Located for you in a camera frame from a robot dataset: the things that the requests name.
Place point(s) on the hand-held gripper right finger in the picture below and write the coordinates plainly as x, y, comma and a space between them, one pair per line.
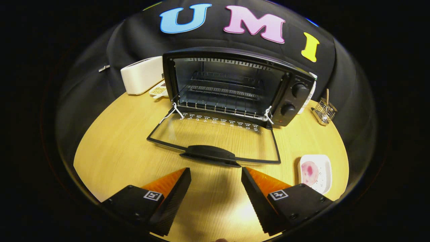
257, 201

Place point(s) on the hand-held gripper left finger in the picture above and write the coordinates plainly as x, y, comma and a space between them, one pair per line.
174, 201

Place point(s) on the pink ham slice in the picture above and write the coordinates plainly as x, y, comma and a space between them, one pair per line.
309, 173

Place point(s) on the white square plate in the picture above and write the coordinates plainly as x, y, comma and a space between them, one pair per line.
325, 174

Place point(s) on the black toaster oven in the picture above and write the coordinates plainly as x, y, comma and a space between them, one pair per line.
285, 97

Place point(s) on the white bread toaster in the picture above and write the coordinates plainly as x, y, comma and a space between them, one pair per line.
141, 75

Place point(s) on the small dish of beans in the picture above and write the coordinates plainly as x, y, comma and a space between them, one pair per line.
158, 90

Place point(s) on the white green drink bottle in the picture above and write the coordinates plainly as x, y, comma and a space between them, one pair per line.
309, 97

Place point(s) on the wooden stick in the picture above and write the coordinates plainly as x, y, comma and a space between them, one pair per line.
327, 95

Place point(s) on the white cloth clip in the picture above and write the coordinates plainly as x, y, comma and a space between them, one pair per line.
104, 68

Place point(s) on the black backdrop cloth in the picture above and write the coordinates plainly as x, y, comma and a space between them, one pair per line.
134, 43

